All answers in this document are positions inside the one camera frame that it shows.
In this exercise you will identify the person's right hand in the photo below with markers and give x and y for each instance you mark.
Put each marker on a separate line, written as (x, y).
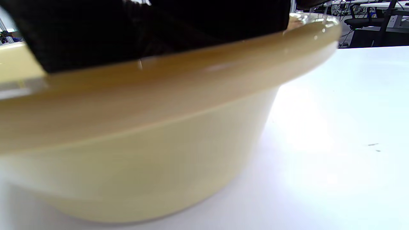
(143, 28)

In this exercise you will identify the yellow plastic basin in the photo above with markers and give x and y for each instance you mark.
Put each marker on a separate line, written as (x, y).
(143, 143)

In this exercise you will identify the black swivel chair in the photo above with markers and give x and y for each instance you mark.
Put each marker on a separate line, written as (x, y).
(364, 22)

